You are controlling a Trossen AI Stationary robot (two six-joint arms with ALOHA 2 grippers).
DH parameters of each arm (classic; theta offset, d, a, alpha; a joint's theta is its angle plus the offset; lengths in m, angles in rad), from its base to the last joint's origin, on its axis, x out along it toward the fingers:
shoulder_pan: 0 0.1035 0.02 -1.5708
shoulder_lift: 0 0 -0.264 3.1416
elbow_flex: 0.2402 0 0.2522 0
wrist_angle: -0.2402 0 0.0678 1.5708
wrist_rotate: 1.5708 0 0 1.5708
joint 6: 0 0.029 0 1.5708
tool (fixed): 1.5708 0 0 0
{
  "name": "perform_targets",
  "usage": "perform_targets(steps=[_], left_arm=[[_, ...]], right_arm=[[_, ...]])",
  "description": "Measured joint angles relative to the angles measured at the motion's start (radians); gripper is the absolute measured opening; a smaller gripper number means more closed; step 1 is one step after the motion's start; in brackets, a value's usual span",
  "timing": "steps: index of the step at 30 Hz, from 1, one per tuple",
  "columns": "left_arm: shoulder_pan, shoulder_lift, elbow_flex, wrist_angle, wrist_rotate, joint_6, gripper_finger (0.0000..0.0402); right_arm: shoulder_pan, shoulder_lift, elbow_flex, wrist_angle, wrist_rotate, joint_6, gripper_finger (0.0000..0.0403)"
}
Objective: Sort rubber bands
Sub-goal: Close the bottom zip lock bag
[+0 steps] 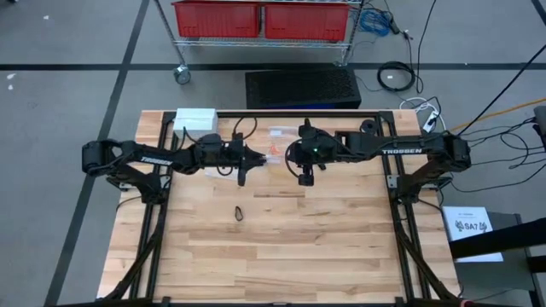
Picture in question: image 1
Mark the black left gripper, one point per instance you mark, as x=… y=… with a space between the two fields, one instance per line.
x=217 y=151

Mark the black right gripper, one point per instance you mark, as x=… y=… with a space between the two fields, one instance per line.
x=320 y=149

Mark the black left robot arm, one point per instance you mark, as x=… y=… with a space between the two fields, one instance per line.
x=155 y=160

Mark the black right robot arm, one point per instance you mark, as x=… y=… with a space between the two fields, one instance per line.
x=401 y=151

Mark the black tape roll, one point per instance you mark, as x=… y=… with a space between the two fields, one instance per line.
x=368 y=125

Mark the black perforated case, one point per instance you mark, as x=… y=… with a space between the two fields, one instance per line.
x=303 y=87

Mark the white cardboard box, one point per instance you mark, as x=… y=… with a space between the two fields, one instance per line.
x=195 y=121

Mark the white power strip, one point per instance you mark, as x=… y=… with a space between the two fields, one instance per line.
x=431 y=121

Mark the red plastic bin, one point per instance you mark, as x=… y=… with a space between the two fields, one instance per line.
x=217 y=19
x=307 y=21

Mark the white paper sign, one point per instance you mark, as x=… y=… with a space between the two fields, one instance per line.
x=469 y=226

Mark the black beam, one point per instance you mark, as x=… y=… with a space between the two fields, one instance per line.
x=503 y=239

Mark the grey cabinet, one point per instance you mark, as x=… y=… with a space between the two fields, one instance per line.
x=490 y=281

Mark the black aluminium table frame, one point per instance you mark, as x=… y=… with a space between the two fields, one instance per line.
x=273 y=114

